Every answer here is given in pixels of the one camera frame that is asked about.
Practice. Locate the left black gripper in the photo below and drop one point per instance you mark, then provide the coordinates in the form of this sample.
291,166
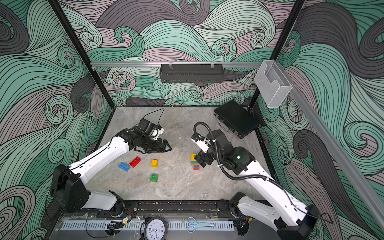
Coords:
158,149

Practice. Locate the clear plastic wall holder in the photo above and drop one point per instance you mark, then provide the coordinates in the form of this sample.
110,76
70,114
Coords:
273,83

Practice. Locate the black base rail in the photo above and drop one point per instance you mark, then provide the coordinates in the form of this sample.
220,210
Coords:
141,208

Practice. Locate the white analog clock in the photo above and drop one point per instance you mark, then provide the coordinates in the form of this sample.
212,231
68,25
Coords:
155,229

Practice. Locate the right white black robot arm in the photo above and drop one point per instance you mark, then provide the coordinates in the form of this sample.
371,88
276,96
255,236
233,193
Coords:
288,216

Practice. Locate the aluminium back rail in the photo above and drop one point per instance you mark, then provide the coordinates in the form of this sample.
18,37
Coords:
138,64

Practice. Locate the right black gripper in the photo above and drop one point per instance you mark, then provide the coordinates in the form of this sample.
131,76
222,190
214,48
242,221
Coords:
203,155

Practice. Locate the green square lego brick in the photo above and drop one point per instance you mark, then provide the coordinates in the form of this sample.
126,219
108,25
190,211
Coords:
154,178

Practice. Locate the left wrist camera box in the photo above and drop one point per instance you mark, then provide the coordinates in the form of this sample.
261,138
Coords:
149,129

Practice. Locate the light blue lego brick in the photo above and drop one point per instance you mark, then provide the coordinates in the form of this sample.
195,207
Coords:
124,167

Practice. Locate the yellow curved lego brick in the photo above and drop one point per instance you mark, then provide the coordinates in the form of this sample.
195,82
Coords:
193,157

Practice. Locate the yellow square lego brick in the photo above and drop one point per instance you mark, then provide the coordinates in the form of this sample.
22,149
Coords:
154,163

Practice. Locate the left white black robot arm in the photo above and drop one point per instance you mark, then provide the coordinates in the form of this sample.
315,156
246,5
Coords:
69,182

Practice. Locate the white slotted cable duct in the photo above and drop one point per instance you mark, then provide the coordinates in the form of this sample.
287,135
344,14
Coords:
136,225

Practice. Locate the light blue scissors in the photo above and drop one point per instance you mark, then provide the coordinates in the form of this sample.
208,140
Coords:
193,225

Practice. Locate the black briefcase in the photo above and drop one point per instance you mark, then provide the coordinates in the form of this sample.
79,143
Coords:
237,119

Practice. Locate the red long lego brick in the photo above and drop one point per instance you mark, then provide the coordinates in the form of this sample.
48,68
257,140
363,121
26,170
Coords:
135,162

